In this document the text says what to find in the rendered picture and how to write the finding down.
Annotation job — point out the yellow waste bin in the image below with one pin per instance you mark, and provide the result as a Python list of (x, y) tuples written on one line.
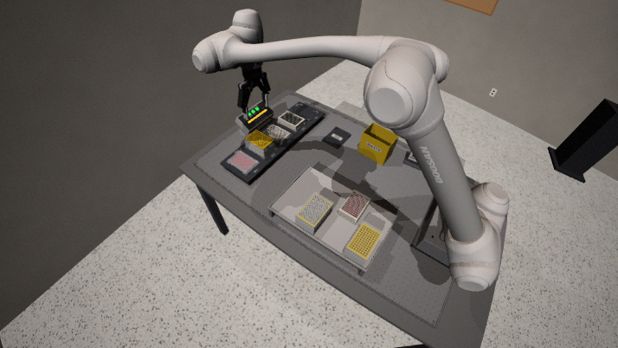
[(378, 151)]

